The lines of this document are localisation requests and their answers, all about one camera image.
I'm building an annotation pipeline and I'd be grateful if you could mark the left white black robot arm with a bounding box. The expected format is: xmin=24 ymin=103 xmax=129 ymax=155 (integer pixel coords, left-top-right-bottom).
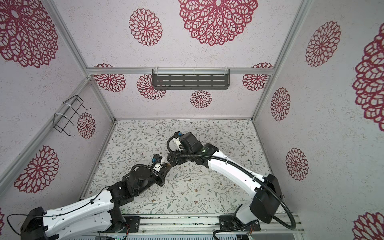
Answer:
xmin=20 ymin=164 xmax=172 ymax=240

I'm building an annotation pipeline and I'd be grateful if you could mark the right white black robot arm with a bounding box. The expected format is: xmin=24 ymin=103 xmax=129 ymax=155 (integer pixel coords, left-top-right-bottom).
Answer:
xmin=166 ymin=132 xmax=283 ymax=224

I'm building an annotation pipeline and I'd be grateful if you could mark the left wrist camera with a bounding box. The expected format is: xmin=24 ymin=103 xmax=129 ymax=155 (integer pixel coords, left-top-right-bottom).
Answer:
xmin=151 ymin=154 xmax=163 ymax=170

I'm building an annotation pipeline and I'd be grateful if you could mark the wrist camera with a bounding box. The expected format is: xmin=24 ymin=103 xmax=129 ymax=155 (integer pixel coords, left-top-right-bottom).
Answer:
xmin=173 ymin=131 xmax=184 ymax=151
xmin=151 ymin=154 xmax=163 ymax=170

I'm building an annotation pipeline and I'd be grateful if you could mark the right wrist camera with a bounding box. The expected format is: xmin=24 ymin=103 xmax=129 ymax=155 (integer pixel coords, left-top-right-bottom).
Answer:
xmin=173 ymin=131 xmax=184 ymax=151

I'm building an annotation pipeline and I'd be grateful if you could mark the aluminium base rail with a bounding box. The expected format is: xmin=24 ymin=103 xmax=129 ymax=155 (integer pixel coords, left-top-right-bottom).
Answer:
xmin=52 ymin=212 xmax=306 ymax=236

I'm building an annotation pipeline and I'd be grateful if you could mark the dark metal wall shelf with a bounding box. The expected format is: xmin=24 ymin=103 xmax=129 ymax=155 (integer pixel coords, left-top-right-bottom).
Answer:
xmin=152 ymin=69 xmax=230 ymax=90

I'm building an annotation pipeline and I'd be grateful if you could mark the left thin black cable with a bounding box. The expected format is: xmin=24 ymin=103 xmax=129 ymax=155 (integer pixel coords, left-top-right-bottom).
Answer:
xmin=6 ymin=185 xmax=110 ymax=236

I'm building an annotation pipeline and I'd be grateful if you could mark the black wire wall basket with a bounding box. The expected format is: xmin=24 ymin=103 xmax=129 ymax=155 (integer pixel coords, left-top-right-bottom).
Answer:
xmin=52 ymin=95 xmax=91 ymax=137

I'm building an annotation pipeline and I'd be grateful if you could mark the right black corrugated cable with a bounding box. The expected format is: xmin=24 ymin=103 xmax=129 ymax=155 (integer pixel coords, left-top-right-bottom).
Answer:
xmin=166 ymin=134 xmax=297 ymax=240

